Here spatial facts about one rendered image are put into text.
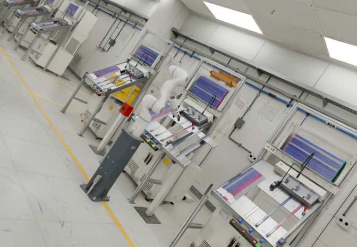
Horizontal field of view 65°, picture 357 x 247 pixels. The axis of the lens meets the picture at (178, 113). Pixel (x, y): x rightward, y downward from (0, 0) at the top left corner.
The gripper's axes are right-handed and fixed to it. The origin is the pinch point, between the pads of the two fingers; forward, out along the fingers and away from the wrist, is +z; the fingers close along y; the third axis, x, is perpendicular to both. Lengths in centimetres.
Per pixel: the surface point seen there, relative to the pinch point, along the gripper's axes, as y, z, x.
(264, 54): 66, 54, -241
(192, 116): -2.7, 8.7, -21.2
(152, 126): 17.5, 6.8, 24.3
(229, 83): 12, 10, -98
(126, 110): 79, 16, 28
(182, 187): -21, 94, 25
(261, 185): -120, 13, -6
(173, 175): -46, 23, 44
